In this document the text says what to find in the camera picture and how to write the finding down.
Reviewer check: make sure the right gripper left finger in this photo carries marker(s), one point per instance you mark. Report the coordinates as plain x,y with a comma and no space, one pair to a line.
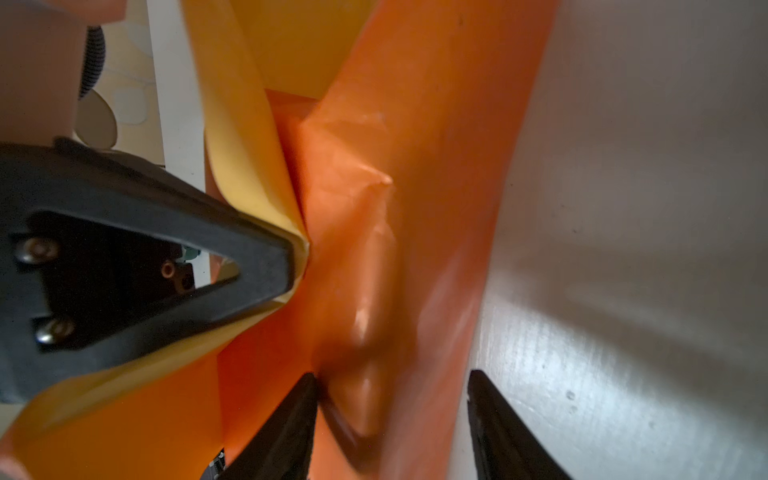
282,448

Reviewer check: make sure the yellow orange wrapping paper sheet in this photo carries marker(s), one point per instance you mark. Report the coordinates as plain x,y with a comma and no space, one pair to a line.
376,136

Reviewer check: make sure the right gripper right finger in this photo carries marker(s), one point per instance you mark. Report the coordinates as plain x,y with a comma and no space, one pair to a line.
503,446

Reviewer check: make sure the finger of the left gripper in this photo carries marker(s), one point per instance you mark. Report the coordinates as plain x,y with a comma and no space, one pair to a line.
106,258

